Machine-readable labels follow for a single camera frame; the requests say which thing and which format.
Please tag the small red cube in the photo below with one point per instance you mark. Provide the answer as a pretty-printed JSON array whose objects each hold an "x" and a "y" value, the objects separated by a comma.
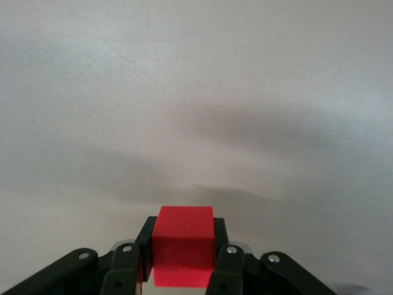
[{"x": 182, "y": 246}]

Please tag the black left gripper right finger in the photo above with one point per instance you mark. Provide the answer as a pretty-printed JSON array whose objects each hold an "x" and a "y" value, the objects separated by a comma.
[{"x": 228, "y": 267}]

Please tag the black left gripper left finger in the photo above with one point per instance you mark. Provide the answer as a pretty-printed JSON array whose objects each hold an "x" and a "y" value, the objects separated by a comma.
[{"x": 119, "y": 270}]

